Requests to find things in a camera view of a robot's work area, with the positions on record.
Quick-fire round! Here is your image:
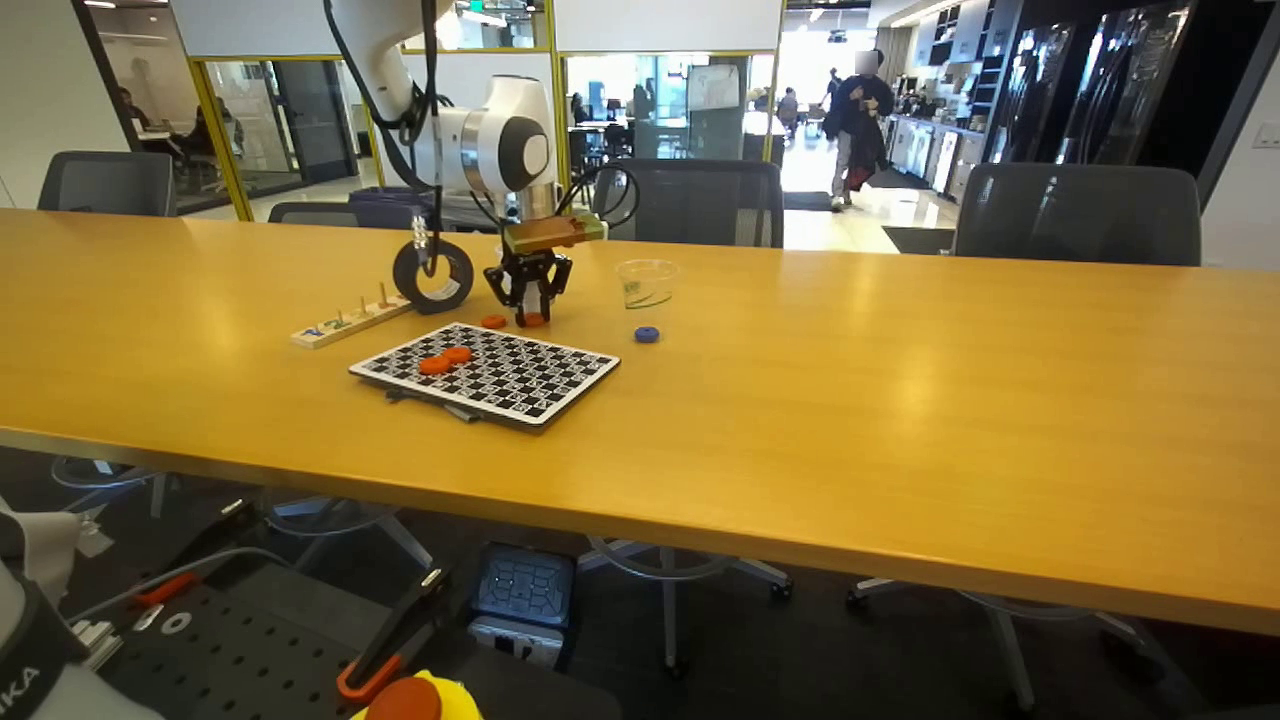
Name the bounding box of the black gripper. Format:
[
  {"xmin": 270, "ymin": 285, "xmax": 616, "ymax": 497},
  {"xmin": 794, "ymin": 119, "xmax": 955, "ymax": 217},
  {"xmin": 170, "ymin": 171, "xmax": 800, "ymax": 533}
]
[{"xmin": 479, "ymin": 243, "xmax": 581, "ymax": 326}]

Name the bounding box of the white grey robot base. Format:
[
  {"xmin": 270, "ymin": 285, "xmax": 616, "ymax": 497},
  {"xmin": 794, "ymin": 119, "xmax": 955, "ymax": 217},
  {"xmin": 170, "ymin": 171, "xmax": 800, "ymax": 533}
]
[{"xmin": 0, "ymin": 501, "xmax": 164, "ymax": 720}]

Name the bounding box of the clear plastic cup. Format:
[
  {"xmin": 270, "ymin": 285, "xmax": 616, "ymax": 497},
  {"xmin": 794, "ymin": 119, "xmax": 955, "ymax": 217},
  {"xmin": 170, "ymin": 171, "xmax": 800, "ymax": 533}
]
[{"xmin": 613, "ymin": 256, "xmax": 680, "ymax": 319}]

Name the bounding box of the black tape roll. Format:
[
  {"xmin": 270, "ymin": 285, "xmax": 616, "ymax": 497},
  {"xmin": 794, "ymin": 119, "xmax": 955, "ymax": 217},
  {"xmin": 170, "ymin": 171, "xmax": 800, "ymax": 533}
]
[{"xmin": 389, "ymin": 233, "xmax": 479, "ymax": 319}]

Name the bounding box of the black white marker board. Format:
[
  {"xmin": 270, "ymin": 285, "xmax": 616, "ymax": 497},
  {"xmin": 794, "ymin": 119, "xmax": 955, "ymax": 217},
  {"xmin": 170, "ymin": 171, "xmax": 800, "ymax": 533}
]
[{"xmin": 349, "ymin": 319, "xmax": 623, "ymax": 431}]

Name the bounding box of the wooden number puzzle strip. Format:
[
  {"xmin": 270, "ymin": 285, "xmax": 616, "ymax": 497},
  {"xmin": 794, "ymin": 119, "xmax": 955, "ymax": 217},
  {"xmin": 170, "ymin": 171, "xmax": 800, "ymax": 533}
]
[{"xmin": 286, "ymin": 293, "xmax": 416, "ymax": 350}]

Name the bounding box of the grey mesh office chair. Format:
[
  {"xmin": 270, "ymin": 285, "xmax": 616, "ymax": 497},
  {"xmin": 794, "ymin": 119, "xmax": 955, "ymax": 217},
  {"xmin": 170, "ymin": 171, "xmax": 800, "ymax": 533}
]
[
  {"xmin": 842, "ymin": 158, "xmax": 1203, "ymax": 720},
  {"xmin": 582, "ymin": 155, "xmax": 794, "ymax": 677},
  {"xmin": 36, "ymin": 148, "xmax": 178, "ymax": 221}
]

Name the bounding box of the grey box under table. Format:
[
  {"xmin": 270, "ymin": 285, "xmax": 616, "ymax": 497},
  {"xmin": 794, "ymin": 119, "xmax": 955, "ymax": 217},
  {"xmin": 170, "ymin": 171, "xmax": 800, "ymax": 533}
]
[{"xmin": 462, "ymin": 540, "xmax": 581, "ymax": 669}]

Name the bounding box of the distant seated person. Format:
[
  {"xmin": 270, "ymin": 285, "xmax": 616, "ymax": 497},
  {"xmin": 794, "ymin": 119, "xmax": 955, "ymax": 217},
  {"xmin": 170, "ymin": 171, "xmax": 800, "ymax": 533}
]
[{"xmin": 775, "ymin": 82, "xmax": 808, "ymax": 145}]

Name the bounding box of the black orange clamp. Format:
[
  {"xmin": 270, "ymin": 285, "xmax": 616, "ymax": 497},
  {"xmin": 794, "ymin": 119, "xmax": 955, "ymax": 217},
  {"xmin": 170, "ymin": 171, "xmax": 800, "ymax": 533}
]
[
  {"xmin": 73, "ymin": 497, "xmax": 265, "ymax": 633},
  {"xmin": 331, "ymin": 562, "xmax": 450, "ymax": 710}
]

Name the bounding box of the person in dark clothes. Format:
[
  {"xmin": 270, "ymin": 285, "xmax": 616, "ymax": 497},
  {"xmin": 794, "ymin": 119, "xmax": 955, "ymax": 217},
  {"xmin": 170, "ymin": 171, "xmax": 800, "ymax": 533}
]
[{"xmin": 816, "ymin": 43, "xmax": 901, "ymax": 217}]

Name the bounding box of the yellow red emergency stop button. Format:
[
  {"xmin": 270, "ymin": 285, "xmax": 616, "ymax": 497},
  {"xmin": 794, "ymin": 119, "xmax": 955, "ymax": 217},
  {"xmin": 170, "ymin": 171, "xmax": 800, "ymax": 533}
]
[{"xmin": 351, "ymin": 669, "xmax": 485, "ymax": 720}]

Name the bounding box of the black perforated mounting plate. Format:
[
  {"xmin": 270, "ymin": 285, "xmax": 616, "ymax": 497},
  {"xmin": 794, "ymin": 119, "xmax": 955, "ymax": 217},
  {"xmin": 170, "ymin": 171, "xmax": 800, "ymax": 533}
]
[{"xmin": 95, "ymin": 550, "xmax": 450, "ymax": 720}]

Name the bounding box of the kitchen counter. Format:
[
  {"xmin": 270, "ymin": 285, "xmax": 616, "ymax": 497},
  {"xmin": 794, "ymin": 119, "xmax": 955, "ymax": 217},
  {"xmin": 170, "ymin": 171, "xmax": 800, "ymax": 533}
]
[{"xmin": 874, "ymin": 113, "xmax": 990, "ymax": 202}]

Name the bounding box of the black glass door refrigerator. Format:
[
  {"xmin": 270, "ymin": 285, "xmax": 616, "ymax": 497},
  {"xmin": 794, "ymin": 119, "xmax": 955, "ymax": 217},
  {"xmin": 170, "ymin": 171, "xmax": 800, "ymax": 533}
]
[{"xmin": 974, "ymin": 0, "xmax": 1203, "ymax": 171}]

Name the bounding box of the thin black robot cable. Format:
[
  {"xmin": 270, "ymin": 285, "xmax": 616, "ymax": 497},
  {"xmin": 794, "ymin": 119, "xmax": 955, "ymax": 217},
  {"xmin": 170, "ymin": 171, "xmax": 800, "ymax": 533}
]
[{"xmin": 316, "ymin": 0, "xmax": 644, "ymax": 274}]

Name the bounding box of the yellow framed partition wall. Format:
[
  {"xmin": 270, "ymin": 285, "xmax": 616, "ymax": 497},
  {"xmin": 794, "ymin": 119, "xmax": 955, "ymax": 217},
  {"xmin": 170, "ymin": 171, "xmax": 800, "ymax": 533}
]
[{"xmin": 170, "ymin": 0, "xmax": 792, "ymax": 243}]

